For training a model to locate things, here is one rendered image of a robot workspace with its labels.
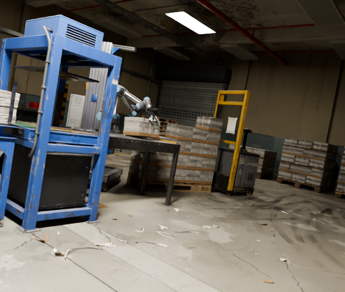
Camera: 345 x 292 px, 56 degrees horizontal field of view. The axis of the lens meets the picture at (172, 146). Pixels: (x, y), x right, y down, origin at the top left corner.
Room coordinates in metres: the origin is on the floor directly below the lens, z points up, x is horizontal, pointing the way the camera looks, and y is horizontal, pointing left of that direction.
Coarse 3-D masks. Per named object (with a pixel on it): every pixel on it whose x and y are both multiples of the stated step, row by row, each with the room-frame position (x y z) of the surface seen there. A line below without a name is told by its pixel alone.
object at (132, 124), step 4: (124, 120) 4.11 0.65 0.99; (128, 120) 4.08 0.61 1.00; (132, 120) 4.04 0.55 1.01; (136, 120) 3.98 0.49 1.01; (140, 120) 3.94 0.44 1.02; (144, 120) 4.00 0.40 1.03; (148, 120) 4.05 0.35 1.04; (124, 124) 4.11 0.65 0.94; (128, 124) 4.07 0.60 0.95; (132, 124) 4.03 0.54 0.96; (136, 124) 3.98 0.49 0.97; (140, 124) 3.95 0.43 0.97; (144, 124) 4.00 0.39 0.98; (148, 124) 4.06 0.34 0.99; (124, 128) 4.11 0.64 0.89; (128, 128) 4.07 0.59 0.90; (132, 128) 4.02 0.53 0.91; (136, 128) 3.98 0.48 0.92; (140, 128) 3.95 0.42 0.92; (144, 128) 4.01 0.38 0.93; (144, 132) 4.01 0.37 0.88; (136, 136) 4.16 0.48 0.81; (140, 136) 4.05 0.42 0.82; (144, 136) 4.03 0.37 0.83
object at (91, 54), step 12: (24, 36) 2.80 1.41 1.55; (36, 36) 2.67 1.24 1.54; (12, 48) 2.93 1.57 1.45; (24, 48) 2.80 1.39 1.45; (36, 48) 2.70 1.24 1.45; (72, 48) 2.61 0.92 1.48; (84, 48) 2.69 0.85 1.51; (72, 60) 3.01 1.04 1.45; (84, 60) 2.98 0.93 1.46; (96, 60) 2.80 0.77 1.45; (108, 60) 2.89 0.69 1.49
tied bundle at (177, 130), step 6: (168, 126) 5.36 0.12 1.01; (174, 126) 5.22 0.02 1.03; (180, 126) 5.11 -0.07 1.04; (186, 126) 5.18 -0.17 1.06; (168, 132) 5.33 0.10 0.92; (174, 132) 5.20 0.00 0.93; (180, 132) 5.12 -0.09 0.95; (186, 132) 5.22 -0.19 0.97; (192, 132) 5.26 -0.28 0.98; (174, 138) 5.20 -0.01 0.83
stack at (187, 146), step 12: (180, 144) 5.15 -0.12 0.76; (192, 144) 5.28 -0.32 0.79; (204, 144) 5.42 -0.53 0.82; (132, 156) 5.05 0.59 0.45; (144, 156) 4.80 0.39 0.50; (156, 156) 4.92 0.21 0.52; (168, 156) 5.04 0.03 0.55; (180, 156) 5.16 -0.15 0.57; (192, 156) 5.29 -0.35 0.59; (132, 168) 5.00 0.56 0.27; (156, 168) 4.97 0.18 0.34; (168, 168) 5.06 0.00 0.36; (132, 180) 4.94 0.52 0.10; (192, 180) 5.35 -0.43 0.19
